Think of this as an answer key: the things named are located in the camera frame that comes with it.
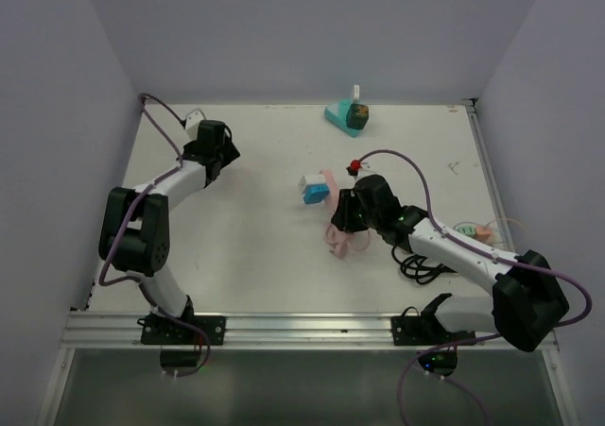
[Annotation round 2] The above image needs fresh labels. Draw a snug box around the pink power strip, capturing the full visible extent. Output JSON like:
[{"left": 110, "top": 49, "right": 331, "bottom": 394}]
[{"left": 319, "top": 169, "right": 339, "bottom": 213}]

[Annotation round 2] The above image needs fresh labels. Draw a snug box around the blue plug adapter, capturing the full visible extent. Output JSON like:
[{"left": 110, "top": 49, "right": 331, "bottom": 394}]
[{"left": 302, "top": 183, "right": 330, "bottom": 205}]

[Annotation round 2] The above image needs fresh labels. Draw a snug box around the white plug adapter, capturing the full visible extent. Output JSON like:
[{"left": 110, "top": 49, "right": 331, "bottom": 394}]
[{"left": 298, "top": 174, "right": 325, "bottom": 195}]

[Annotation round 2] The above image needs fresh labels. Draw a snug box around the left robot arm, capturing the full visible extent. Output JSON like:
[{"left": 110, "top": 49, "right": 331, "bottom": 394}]
[{"left": 98, "top": 119, "right": 240, "bottom": 347}]

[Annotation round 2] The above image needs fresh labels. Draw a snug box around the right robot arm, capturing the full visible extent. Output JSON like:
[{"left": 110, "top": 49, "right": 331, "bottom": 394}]
[{"left": 331, "top": 174, "right": 569, "bottom": 352}]

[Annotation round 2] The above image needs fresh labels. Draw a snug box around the dark green cube charger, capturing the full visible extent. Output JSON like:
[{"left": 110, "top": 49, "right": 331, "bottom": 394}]
[{"left": 346, "top": 103, "right": 370, "bottom": 130}]

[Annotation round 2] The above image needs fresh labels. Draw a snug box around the teal triangular power strip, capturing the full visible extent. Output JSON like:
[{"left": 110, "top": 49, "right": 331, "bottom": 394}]
[{"left": 324, "top": 99, "right": 364, "bottom": 138}]

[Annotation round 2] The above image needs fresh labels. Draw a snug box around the salmon cube charger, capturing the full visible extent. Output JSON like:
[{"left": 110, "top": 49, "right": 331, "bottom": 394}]
[{"left": 474, "top": 225, "right": 495, "bottom": 245}]

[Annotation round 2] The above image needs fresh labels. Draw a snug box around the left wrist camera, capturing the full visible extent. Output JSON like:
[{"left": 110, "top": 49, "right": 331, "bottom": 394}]
[{"left": 183, "top": 108, "right": 206, "bottom": 141}]

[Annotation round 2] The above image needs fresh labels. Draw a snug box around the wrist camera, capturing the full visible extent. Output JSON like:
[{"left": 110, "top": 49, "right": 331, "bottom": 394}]
[
  {"left": 183, "top": 108, "right": 206, "bottom": 141},
  {"left": 346, "top": 160, "right": 372, "bottom": 179}
]

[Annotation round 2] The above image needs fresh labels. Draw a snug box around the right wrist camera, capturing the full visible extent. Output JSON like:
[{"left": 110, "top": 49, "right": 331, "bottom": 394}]
[{"left": 346, "top": 160, "right": 372, "bottom": 179}]

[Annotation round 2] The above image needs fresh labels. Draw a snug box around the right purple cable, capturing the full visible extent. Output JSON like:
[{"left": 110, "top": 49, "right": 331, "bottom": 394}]
[{"left": 361, "top": 149, "right": 595, "bottom": 426}]

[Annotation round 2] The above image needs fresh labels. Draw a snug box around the purple cable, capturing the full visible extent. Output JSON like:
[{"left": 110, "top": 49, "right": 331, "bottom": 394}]
[
  {"left": 96, "top": 94, "right": 212, "bottom": 379},
  {"left": 361, "top": 149, "right": 595, "bottom": 426}
]

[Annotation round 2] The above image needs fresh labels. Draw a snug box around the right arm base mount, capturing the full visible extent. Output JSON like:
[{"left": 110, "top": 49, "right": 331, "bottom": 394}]
[{"left": 390, "top": 305, "right": 475, "bottom": 377}]

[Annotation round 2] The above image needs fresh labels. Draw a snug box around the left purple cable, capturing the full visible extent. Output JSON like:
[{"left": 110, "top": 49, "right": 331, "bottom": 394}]
[{"left": 96, "top": 94, "right": 212, "bottom": 379}]

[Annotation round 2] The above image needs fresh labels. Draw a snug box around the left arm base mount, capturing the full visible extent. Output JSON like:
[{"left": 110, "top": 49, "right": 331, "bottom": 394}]
[{"left": 137, "top": 314, "right": 226, "bottom": 376}]

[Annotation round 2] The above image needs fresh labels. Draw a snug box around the aluminium front rail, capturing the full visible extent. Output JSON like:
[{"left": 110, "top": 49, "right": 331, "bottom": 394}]
[{"left": 59, "top": 310, "right": 559, "bottom": 351}]

